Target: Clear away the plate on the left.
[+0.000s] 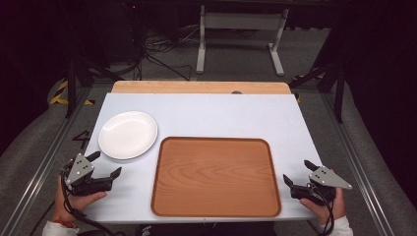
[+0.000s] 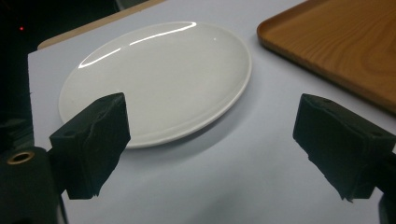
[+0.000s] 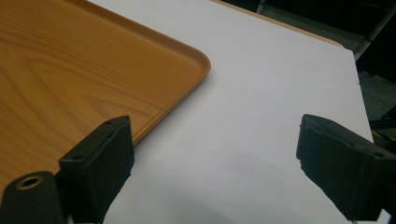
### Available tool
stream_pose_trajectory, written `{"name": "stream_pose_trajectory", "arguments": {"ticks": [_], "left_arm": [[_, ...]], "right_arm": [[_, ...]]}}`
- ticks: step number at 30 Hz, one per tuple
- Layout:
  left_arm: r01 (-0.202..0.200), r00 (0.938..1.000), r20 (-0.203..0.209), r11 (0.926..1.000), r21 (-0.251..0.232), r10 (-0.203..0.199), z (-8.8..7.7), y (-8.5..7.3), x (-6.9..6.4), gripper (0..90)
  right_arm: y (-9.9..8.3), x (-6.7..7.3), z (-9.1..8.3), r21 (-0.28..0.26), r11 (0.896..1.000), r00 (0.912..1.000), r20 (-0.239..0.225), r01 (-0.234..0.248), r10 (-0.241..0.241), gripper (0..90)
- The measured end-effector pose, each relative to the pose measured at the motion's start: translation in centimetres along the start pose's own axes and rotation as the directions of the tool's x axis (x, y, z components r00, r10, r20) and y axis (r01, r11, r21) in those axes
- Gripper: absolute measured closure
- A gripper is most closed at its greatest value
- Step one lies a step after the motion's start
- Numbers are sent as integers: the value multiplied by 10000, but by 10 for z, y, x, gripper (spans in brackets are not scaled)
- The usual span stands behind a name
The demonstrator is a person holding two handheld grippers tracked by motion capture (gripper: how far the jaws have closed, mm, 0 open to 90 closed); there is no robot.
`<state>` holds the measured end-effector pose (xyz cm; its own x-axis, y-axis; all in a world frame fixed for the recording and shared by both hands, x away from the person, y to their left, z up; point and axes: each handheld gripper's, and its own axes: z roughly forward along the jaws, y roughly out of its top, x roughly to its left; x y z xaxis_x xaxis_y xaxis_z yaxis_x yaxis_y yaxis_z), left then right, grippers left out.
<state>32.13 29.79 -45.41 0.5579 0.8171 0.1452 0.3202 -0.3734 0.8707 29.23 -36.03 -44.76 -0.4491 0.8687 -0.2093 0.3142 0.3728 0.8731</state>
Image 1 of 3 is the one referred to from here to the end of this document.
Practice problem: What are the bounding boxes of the black floor cables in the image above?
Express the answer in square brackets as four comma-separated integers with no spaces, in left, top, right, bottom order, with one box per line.
[129,24,202,82]

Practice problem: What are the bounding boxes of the white table board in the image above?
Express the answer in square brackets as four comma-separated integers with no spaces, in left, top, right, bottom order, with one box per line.
[83,92,325,224]

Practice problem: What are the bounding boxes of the red bracelet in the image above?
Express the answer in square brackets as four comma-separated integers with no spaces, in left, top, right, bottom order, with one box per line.
[52,216,79,229]

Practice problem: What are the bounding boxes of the black tripod stand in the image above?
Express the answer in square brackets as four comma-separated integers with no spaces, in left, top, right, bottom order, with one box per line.
[288,60,346,125]
[58,53,126,120]

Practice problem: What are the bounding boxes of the grey metal floor rail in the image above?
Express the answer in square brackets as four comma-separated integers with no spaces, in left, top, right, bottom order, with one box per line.
[319,91,399,236]
[0,86,94,236]

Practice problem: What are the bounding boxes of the yellow black floor tape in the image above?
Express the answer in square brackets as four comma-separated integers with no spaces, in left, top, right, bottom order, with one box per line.
[48,80,96,106]

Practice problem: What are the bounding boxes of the person's dark clothing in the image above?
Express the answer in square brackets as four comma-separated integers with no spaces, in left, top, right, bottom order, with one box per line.
[136,221,277,236]

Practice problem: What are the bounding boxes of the brown wooden tray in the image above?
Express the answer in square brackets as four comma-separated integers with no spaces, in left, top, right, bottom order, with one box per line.
[150,136,282,218]

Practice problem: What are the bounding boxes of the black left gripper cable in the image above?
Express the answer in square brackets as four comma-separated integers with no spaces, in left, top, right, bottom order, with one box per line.
[59,163,127,236]

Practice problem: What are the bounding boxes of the white metal stand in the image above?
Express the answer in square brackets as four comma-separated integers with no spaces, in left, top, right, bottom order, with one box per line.
[195,4,290,78]

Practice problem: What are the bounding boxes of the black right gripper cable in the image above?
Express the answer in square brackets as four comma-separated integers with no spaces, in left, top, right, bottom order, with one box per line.
[307,182,336,236]

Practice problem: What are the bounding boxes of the white round plate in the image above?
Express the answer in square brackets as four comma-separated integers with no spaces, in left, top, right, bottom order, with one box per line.
[97,110,159,161]

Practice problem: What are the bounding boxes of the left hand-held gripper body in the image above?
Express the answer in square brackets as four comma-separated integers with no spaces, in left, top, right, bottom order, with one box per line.
[60,152,115,197]

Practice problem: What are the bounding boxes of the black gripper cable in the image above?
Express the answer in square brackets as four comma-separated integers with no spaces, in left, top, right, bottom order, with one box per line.
[59,163,127,236]
[307,182,336,236]

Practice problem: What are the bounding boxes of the person's right hand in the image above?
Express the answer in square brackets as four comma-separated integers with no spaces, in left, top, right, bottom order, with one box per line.
[299,188,347,226]

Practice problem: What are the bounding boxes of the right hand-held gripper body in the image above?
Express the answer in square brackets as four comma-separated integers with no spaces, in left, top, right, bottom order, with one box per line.
[289,165,353,207]

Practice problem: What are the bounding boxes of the light wooden desk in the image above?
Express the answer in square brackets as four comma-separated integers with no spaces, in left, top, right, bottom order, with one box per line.
[111,80,293,95]

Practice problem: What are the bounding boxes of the person's left hand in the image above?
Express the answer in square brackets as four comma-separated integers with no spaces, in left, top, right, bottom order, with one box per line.
[52,175,108,224]

